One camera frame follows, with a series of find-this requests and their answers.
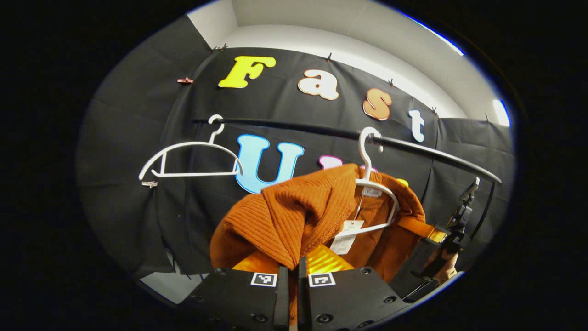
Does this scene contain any narrow ceiling light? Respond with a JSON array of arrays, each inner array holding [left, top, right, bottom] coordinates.
[[493, 98, 511, 128]]

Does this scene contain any black backdrop cloth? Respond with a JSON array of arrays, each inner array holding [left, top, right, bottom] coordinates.
[[76, 14, 517, 279]]

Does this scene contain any orange knit garment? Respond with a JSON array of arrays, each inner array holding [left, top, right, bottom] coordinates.
[[210, 163, 435, 283]]

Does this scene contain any black clothes rack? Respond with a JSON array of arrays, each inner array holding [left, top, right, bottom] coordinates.
[[192, 117, 503, 240]]

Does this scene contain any white hanger holding garment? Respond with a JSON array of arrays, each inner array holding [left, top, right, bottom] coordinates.
[[331, 126, 400, 240]]

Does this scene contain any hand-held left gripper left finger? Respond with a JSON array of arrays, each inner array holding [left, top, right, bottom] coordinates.
[[183, 251, 291, 331]]

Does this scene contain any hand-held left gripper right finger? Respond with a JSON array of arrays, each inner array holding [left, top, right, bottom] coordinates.
[[297, 243, 410, 331]]

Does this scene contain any empty white clothes hanger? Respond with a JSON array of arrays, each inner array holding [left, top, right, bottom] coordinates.
[[139, 114, 244, 180]]

